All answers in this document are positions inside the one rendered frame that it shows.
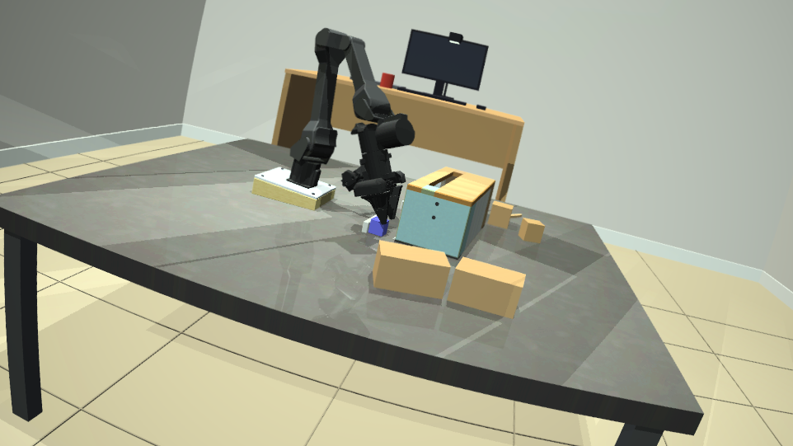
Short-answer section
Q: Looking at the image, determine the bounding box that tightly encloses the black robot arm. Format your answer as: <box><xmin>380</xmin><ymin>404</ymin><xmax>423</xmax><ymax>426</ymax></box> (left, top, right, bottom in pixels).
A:
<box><xmin>286</xmin><ymin>28</ymin><xmax>415</xmax><ymax>189</ymax></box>

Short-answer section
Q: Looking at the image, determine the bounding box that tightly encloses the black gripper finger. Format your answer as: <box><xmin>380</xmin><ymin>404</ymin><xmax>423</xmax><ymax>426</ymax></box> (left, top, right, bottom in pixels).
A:
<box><xmin>386</xmin><ymin>185</ymin><xmax>403</xmax><ymax>219</ymax></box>
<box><xmin>360</xmin><ymin>191</ymin><xmax>390</xmax><ymax>225</ymax></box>

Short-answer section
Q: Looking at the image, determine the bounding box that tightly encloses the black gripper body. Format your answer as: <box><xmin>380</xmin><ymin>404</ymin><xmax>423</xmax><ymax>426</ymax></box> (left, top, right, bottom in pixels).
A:
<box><xmin>353</xmin><ymin>149</ymin><xmax>406</xmax><ymax>197</ymax></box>

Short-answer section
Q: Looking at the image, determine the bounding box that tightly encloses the small blue block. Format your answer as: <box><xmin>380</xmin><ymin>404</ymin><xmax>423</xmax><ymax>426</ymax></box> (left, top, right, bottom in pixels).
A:
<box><xmin>368</xmin><ymin>217</ymin><xmax>389</xmax><ymax>237</ymax></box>

